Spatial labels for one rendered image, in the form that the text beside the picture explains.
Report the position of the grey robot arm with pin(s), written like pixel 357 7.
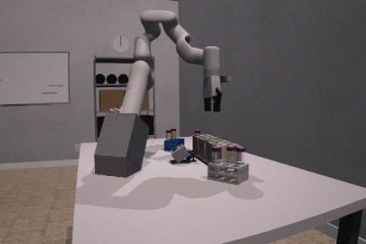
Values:
pixel 139 82

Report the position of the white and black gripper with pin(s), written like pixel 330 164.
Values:
pixel 211 86

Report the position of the blue tube rack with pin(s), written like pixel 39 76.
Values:
pixel 169 145

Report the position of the white tube rack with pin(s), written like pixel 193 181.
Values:
pixel 242 173

